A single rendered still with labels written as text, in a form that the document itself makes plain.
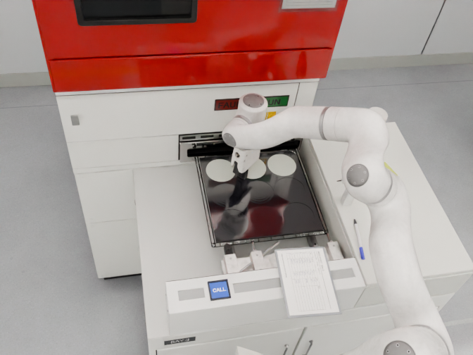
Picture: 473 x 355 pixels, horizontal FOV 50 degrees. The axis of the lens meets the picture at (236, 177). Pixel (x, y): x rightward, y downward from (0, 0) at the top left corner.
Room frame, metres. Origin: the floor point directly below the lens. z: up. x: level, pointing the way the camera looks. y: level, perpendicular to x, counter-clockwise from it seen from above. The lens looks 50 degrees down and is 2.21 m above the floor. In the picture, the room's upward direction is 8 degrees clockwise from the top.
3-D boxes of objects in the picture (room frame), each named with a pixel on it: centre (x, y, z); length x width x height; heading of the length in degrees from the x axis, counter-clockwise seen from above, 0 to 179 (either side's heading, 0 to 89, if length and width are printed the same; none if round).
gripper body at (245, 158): (1.11, -0.02, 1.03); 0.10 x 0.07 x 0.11; 149
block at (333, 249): (0.86, -0.33, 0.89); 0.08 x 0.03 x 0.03; 18
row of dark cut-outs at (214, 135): (1.26, 0.00, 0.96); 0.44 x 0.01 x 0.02; 108
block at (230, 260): (0.77, -0.03, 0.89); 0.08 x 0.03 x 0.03; 18
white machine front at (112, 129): (1.22, 0.17, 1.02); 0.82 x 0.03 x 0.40; 108
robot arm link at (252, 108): (1.11, -0.01, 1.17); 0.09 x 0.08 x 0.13; 153
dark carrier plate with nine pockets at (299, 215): (1.06, -0.08, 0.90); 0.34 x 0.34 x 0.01; 18
